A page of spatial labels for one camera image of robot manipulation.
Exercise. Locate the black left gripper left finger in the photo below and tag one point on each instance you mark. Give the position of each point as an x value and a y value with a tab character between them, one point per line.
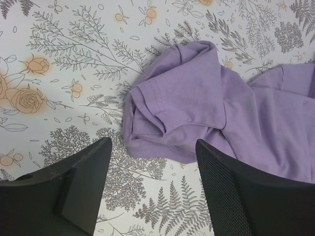
62	199

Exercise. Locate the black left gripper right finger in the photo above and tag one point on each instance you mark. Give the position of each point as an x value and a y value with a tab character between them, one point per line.
245	201

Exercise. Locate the purple t shirt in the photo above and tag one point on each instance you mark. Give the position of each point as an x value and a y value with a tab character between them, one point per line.
186	95

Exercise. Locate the floral patterned table mat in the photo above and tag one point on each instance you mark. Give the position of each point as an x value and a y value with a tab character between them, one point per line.
66	67

